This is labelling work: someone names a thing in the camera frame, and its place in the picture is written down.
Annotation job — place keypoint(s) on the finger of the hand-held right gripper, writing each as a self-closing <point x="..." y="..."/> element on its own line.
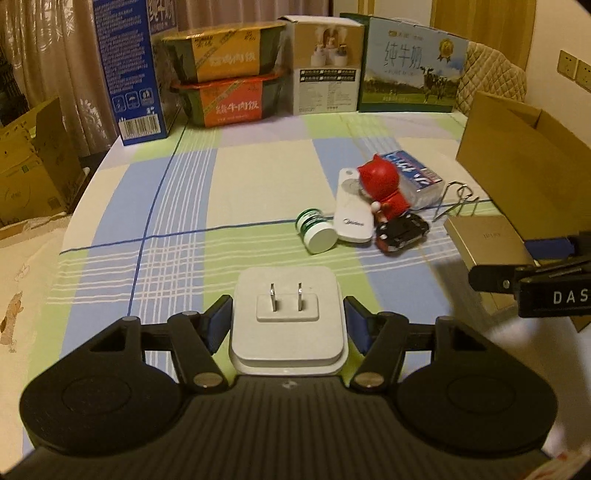
<point x="554" y="248"/>
<point x="494" y="277"/>

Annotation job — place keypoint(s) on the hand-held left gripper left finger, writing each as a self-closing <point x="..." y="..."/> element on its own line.
<point x="219" y="323"/>

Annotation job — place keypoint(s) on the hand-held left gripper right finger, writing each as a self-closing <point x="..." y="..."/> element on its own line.
<point x="358" y="323"/>

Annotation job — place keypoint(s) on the gold box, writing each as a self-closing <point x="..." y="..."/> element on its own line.
<point x="489" y="240"/>

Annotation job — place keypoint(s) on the white two-pin power adapter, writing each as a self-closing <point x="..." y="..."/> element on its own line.
<point x="287" y="318"/>

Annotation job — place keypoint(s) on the brown cardboard box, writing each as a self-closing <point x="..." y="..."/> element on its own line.
<point x="517" y="161"/>

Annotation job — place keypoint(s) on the green and white jar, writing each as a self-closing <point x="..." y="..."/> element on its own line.
<point x="316" y="233"/>

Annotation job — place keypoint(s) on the white remote control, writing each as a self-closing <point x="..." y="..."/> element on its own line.
<point x="351" y="224"/>

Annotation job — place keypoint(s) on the clear plastic box blue label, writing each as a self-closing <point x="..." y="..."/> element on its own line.
<point x="418" y="177"/>

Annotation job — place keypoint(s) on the red cat figurine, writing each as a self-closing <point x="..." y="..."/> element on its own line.
<point x="381" y="177"/>

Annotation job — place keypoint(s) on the black toy car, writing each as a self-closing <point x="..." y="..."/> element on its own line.
<point x="401" y="233"/>

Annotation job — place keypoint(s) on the plaid tablecloth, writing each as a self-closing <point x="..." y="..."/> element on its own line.
<point x="184" y="207"/>

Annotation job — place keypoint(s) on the quilted beige chair cover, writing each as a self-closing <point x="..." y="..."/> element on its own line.
<point x="494" y="78"/>

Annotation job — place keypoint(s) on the beige printed bedspread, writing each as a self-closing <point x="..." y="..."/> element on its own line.
<point x="27" y="286"/>

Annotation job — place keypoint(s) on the orange label instant rice bowl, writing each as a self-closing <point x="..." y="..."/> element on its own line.
<point x="231" y="104"/>

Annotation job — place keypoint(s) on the milk carton case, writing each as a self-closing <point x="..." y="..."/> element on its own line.
<point x="406" y="64"/>

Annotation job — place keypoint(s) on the wooden door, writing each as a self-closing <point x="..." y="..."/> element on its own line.
<point x="485" y="23"/>

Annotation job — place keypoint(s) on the yellow cardboard carton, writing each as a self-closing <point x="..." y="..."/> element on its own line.
<point x="32" y="170"/>

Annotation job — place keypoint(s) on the white product box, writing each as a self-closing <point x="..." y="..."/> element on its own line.
<point x="323" y="69"/>

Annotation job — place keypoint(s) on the tall blue carton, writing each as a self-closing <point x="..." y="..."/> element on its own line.
<point x="134" y="69"/>

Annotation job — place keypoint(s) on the yellow label instant rice bowl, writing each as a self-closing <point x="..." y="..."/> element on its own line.
<point x="226" y="50"/>

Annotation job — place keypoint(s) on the beige curtain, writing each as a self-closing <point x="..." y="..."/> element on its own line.
<point x="55" y="46"/>

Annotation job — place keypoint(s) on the beige wall socket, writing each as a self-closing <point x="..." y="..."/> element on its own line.
<point x="567" y="64"/>
<point x="584" y="73"/>

